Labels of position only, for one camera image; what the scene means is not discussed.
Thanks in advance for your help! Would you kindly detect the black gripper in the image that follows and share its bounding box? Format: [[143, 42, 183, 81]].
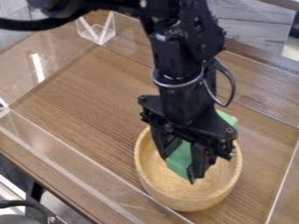
[[138, 62, 238, 185]]

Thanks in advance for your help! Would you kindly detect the green rectangular block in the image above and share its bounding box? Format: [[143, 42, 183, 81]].
[[166, 110, 239, 179]]

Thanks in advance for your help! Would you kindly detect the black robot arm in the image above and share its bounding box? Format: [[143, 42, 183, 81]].
[[0, 0, 238, 183]]

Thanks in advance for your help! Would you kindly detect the brown wooden bowl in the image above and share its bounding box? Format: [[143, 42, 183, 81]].
[[135, 127, 243, 212]]

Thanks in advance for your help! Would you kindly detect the clear acrylic front wall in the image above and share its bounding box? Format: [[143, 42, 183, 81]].
[[0, 108, 192, 224]]

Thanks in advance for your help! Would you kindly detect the black cable under table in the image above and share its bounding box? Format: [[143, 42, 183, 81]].
[[0, 199, 54, 224]]

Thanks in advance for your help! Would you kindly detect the clear acrylic corner bracket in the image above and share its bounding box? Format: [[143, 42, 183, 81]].
[[76, 11, 116, 46]]

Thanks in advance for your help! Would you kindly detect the black table leg bracket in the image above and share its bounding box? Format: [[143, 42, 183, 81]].
[[24, 181, 67, 224]]

